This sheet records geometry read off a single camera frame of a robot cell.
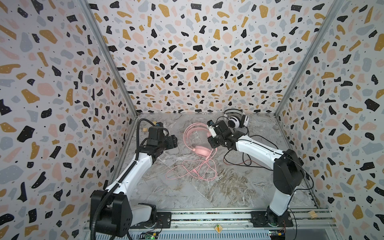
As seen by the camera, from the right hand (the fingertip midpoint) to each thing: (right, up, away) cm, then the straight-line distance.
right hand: (209, 135), depth 89 cm
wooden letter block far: (-28, +7, -14) cm, 32 cm away
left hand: (-21, -1, -5) cm, 22 cm away
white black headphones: (+21, +12, +18) cm, 30 cm away
